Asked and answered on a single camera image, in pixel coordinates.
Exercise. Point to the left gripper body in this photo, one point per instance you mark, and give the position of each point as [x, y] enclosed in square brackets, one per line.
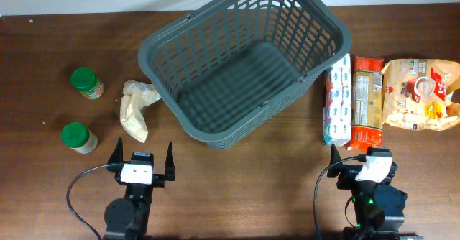
[157, 182]

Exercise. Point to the beige plastic bag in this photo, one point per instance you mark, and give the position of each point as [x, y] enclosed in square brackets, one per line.
[136, 96]

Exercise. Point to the grey plastic shopping basket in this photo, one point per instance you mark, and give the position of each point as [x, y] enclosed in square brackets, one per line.
[231, 65]

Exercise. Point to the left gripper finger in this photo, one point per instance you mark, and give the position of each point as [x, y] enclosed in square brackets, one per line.
[169, 162]
[117, 155]

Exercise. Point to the green lid jar plain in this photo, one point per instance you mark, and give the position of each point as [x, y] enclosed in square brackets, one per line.
[79, 138]

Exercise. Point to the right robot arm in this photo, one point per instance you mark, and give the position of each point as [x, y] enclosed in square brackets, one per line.
[378, 206]

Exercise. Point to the green lid jar with label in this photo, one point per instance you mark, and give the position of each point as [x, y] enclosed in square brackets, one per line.
[87, 83]

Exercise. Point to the beige snack bag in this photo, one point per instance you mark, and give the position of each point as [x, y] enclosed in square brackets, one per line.
[421, 94]

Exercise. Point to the tissue multipack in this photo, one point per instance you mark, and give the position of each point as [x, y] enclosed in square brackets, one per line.
[337, 106]

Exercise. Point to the spaghetti pack orange ends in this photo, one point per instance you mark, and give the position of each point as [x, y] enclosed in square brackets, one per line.
[366, 105]

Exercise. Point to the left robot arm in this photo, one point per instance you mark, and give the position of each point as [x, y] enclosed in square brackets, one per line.
[127, 217]

